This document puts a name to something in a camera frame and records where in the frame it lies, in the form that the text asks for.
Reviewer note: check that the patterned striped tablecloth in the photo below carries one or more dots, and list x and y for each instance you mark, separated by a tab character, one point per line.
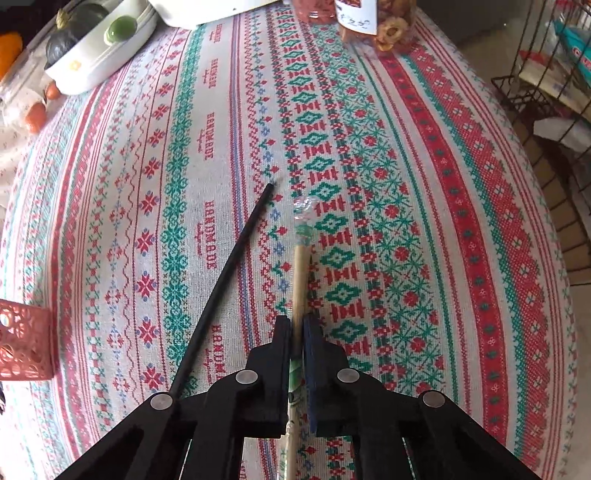
435	261

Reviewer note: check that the dark green squash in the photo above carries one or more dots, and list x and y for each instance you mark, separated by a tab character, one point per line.
71	27

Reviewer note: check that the black chopstick gold end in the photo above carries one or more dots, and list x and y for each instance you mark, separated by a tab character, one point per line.
199	333

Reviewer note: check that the floral cloth cover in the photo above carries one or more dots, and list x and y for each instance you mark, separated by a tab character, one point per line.
9	152

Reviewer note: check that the jar of dried fruit rings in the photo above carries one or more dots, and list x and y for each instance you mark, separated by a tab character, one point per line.
384	24

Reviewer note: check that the black wire rack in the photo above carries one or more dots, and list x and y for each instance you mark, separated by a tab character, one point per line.
547	88

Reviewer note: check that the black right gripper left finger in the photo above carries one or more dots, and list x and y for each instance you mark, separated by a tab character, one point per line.
201	436

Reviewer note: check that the white oval baking dish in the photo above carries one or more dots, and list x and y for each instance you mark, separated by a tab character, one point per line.
105	48

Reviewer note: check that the jar of red dried fruit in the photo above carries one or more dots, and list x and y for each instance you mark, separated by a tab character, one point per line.
315	11

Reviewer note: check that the white electric cooking pot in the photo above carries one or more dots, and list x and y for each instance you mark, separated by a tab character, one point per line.
189	14

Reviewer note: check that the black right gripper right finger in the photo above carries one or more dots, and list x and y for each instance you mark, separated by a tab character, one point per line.
396	436

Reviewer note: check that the bamboo chopsticks green print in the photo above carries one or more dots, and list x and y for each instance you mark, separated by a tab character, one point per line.
303	210

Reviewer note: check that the orange fruit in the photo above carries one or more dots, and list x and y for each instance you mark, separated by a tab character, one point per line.
11	46

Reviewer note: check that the pink perforated utensil holder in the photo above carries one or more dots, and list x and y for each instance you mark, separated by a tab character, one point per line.
26	342

